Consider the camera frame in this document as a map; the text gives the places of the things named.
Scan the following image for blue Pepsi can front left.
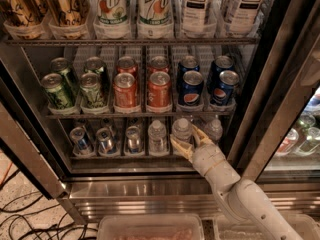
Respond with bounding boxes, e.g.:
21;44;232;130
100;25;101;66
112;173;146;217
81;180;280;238
178;70;204;106

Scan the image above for blue Pepsi can back left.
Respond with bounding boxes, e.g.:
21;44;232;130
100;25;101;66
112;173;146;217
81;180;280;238
176;55;200;91

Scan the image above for clear plastic bin left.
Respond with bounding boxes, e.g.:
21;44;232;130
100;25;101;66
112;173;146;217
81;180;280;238
97;214;204;240

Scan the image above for middle wire shelf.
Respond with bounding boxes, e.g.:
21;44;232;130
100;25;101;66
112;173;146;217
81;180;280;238
46;111;234;119

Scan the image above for orange can front left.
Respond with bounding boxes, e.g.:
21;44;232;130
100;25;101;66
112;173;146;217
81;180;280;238
113;73;137;108

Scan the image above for blue Pepsi can back right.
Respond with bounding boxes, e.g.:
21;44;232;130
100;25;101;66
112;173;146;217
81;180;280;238
206;55;234;93

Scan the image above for steel fridge door left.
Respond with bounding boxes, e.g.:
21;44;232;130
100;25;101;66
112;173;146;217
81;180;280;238
0;65;66;199

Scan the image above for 7up can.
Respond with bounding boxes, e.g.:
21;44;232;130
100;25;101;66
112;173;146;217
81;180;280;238
137;0;173;39
94;0;130;39

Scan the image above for orange floor cable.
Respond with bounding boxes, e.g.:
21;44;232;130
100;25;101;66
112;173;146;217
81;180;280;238
0;161;14;187

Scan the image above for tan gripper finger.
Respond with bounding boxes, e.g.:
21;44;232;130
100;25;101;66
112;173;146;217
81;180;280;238
170;134;194;161
192;125;212;147

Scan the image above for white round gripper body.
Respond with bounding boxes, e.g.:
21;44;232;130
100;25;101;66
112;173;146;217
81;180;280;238
192;144;228;177

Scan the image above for slim blue can left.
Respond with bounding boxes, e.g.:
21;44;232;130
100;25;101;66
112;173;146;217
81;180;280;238
69;127;93;155

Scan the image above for wire shelf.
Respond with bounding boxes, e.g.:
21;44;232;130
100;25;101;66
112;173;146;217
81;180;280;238
4;38;260;47
70;154;188;162
46;111;234;119

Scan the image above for green can back left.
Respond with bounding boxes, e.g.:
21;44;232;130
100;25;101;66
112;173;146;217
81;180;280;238
50;57;79;95

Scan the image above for green can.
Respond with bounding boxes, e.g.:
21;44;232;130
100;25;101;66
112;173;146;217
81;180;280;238
50;57;79;95
84;56;110;91
80;72;106;109
41;73;75;110

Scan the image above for blue pepsi can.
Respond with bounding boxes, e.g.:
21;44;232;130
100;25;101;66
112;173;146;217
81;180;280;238
178;70;204;106
206;55;234;93
210;70;239;106
176;55;200;91

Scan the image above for black floor cables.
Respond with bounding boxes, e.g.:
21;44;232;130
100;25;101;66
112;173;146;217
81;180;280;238
0;168;98;240

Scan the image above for slim blue can middle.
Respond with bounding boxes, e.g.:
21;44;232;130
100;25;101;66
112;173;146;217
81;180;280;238
96;128;117;156

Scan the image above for gold lacroix can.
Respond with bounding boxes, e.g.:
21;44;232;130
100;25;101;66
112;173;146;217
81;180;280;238
0;0;48;40
46;0;90;40

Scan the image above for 7UP can left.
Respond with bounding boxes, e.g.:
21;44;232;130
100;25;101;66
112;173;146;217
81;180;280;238
94;0;130;39

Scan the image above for top wire shelf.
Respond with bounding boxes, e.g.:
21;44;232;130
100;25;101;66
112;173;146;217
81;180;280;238
4;38;260;47

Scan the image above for green can front right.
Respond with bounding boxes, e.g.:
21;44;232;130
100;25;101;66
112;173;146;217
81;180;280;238
80;72;106;109

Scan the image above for bottom wire shelf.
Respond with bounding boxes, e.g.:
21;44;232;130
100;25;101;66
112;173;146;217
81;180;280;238
70;154;188;162

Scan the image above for clear water bottle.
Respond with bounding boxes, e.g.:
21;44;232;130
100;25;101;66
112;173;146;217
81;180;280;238
170;118;193;145
204;119;223;143
148;120;168;156

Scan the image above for green can front left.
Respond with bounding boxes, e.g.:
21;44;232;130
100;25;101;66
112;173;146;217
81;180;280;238
41;73;75;110

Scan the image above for green can back right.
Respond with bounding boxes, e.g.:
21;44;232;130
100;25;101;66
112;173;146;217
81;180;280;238
84;56;110;91

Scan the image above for blue Pepsi can front right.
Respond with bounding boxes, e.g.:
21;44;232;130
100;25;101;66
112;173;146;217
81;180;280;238
210;70;239;106

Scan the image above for orange can back left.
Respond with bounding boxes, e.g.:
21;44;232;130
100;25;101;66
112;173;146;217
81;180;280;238
116;56;138;78

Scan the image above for Teas Tea bottle right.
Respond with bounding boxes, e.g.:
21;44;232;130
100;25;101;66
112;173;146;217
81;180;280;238
220;0;263;37

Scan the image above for gold LaCroix can left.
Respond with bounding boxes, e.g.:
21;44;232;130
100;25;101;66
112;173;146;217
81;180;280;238
0;0;48;40

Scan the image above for slim silver can right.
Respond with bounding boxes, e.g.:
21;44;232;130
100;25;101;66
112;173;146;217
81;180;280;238
126;126;142;153

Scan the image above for Teas Tea bottle left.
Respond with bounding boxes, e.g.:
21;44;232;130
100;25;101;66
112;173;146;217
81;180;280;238
181;0;217;38

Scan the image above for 7UP can right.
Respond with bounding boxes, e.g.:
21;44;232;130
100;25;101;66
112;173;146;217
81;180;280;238
137;0;173;39

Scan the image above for gold LaCroix can right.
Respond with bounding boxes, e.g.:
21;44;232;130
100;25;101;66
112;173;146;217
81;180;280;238
46;0;90;40

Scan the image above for clear plastic bin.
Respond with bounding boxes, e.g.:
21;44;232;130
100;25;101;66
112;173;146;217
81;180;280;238
97;214;204;240
213;212;320;240

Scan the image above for glass fridge door right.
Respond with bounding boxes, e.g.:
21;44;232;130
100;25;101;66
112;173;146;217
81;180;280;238
229;0;320;193

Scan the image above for clear plastic bin right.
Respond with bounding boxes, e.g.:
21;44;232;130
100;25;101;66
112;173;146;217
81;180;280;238
213;212;320;240

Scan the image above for orange can front right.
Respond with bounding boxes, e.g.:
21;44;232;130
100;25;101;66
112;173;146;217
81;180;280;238
148;71;171;108

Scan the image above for slim blue can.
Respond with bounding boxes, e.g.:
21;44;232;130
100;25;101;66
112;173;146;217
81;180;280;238
96;128;117;156
69;127;93;155

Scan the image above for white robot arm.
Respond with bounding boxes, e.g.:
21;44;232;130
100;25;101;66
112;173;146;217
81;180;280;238
170;125;303;240

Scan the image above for orange can back right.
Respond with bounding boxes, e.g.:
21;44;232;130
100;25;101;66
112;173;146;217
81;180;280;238
147;55;169;73

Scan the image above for orange can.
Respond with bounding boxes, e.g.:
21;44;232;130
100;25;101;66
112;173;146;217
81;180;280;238
147;55;169;73
116;56;138;78
148;71;171;108
113;73;137;108

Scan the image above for teas tea bottle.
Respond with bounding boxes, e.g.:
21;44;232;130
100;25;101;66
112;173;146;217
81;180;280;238
220;0;263;37
181;0;217;38

